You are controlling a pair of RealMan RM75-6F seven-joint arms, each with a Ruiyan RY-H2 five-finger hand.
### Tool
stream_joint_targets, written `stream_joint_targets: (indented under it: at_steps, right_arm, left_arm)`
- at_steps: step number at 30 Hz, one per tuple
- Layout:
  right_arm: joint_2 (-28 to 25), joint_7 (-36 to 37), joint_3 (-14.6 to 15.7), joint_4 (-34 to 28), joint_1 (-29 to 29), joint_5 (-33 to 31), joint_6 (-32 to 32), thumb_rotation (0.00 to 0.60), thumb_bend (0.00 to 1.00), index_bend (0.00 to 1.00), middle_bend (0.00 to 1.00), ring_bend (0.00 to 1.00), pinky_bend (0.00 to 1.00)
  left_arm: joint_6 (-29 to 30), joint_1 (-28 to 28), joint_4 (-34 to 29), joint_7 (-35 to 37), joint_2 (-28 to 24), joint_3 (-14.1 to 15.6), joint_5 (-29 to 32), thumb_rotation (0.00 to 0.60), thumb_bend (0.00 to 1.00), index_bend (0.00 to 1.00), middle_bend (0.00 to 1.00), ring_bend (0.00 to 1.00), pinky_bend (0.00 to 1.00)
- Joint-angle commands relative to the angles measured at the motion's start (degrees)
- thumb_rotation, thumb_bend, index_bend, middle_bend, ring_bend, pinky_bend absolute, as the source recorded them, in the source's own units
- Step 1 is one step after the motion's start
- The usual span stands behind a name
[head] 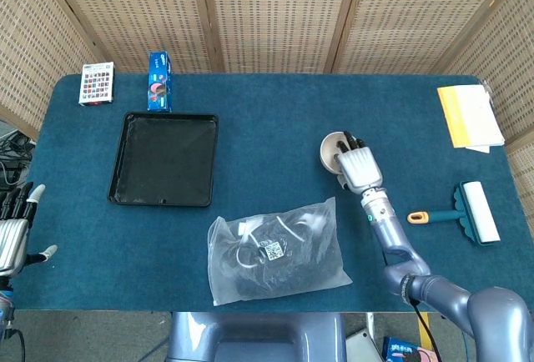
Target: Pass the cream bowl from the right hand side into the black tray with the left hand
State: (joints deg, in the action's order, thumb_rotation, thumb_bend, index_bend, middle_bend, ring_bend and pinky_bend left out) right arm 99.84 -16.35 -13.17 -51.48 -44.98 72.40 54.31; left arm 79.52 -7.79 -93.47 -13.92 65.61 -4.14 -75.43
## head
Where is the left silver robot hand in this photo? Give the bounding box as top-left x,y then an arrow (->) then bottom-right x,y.
0,182 -> 58,278

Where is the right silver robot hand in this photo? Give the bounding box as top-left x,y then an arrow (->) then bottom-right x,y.
333,130 -> 384,194

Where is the beige round bowl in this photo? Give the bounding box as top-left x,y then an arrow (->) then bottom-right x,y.
320,132 -> 350,174

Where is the black plastic tray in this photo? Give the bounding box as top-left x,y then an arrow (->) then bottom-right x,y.
107,111 -> 220,209

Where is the blue felt table cover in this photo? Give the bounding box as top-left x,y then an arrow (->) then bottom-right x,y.
0,73 -> 534,313

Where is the yellow and white booklet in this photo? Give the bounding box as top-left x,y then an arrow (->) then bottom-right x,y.
436,83 -> 506,154

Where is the teal lint roller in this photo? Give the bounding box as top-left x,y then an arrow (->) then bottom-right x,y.
407,181 -> 501,249

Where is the white box with colourful grid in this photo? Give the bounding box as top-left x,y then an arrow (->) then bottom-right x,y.
78,61 -> 115,107

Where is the grey flat case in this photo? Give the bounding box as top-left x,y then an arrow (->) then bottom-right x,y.
345,328 -> 383,362

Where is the woven wooden folding screen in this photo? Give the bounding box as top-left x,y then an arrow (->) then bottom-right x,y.
0,0 -> 534,229

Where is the blue snack box with pink print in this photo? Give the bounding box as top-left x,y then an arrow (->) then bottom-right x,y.
382,335 -> 439,362

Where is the blue-grey robot torso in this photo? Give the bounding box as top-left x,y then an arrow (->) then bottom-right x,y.
166,311 -> 347,362

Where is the blue cookie box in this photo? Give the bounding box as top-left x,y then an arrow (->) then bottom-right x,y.
146,50 -> 174,113

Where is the tangle of black power cables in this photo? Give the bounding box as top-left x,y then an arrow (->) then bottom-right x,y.
0,130 -> 34,191

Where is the clear bag of black cables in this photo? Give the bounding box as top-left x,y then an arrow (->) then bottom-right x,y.
207,196 -> 354,307

